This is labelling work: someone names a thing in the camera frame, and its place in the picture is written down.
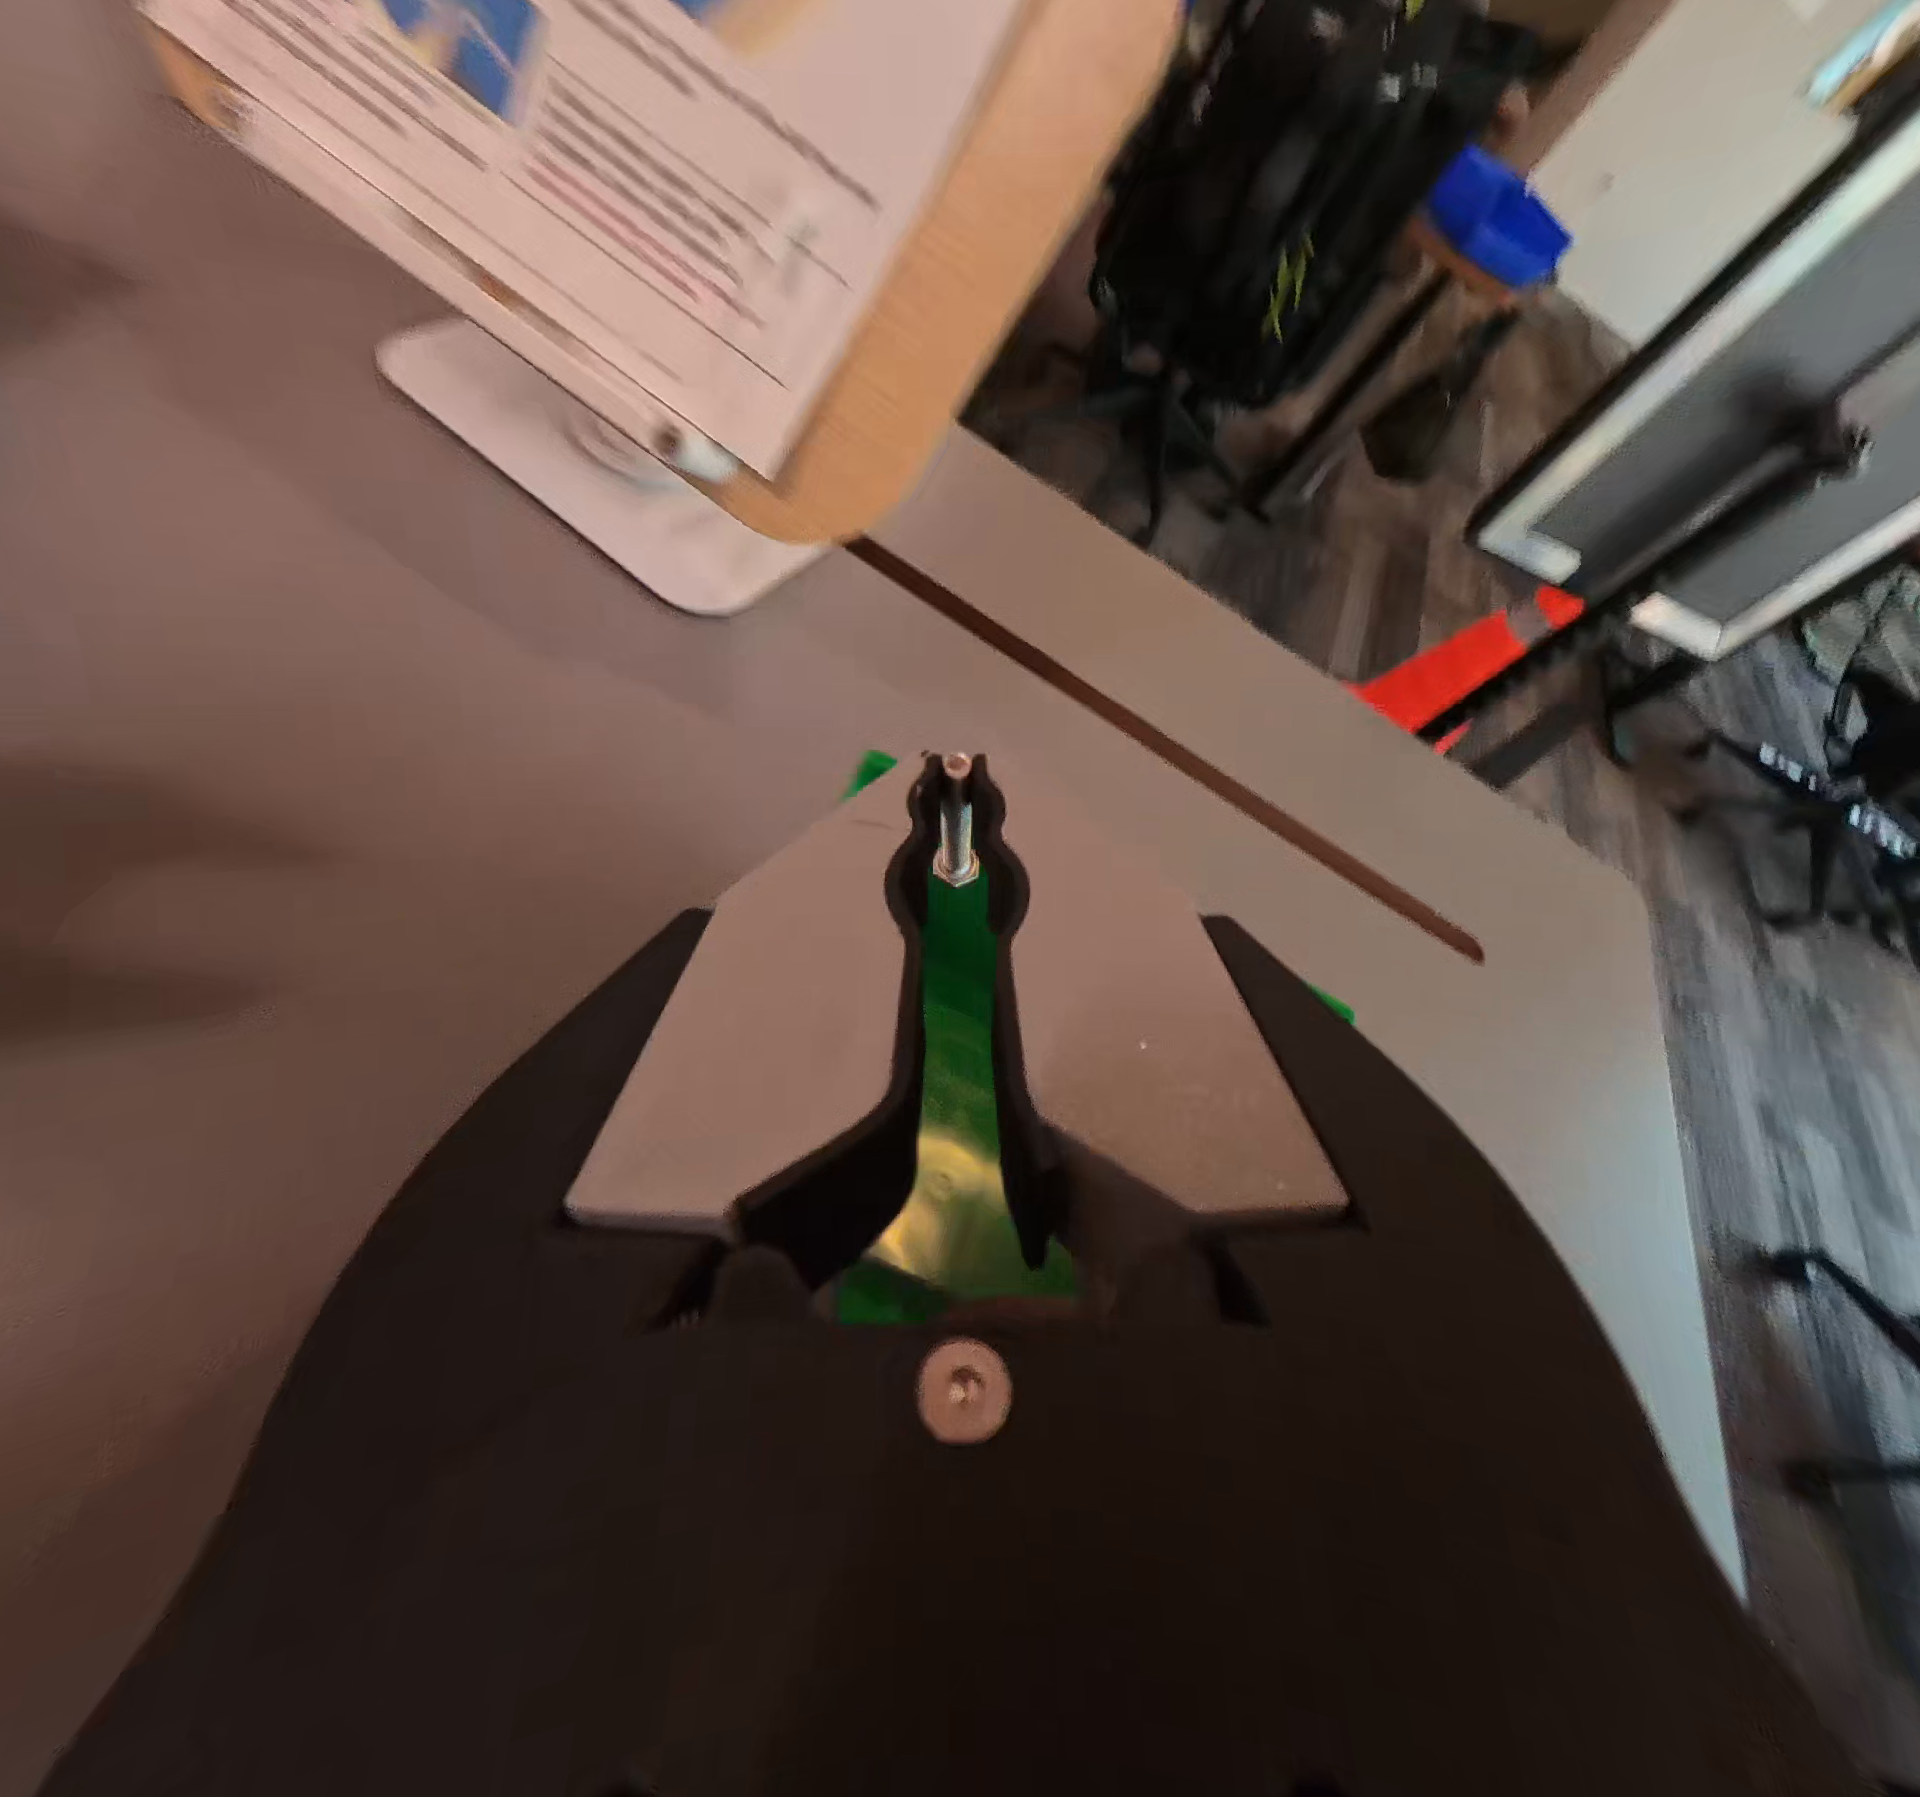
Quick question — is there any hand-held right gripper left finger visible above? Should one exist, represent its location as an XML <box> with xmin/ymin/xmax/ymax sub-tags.
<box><xmin>566</xmin><ymin>757</ymin><xmax>945</xmax><ymax>1288</ymax></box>

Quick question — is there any small blue bin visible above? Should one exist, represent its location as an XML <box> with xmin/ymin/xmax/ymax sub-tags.
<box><xmin>1425</xmin><ymin>143</ymin><xmax>1573</xmax><ymax>290</ymax></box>

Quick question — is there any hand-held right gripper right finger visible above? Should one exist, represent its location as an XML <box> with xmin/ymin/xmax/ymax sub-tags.
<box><xmin>978</xmin><ymin>757</ymin><xmax>1350</xmax><ymax>1270</ymax></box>

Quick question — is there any wooden instruction sign board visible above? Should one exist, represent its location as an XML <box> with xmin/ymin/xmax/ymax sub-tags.
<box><xmin>127</xmin><ymin>0</ymin><xmax>1194</xmax><ymax>545</ymax></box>

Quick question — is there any grey panel on black stand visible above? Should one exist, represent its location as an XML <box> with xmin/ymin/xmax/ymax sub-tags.
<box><xmin>1467</xmin><ymin>102</ymin><xmax>1920</xmax><ymax>661</ymax></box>

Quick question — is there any black equipment cart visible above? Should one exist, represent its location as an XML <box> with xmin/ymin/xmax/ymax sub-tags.
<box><xmin>1086</xmin><ymin>0</ymin><xmax>1532</xmax><ymax>508</ymax></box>

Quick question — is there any orange traffic cone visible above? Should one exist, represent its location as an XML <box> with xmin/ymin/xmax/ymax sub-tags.
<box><xmin>1350</xmin><ymin>581</ymin><xmax>1590</xmax><ymax>751</ymax></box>

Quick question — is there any white sign stand base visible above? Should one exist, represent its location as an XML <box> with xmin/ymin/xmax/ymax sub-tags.
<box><xmin>374</xmin><ymin>315</ymin><xmax>829</xmax><ymax>615</ymax></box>

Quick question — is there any green plastic bin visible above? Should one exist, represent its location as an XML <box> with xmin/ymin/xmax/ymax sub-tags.
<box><xmin>832</xmin><ymin>750</ymin><xmax>1360</xmax><ymax>1331</ymax></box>

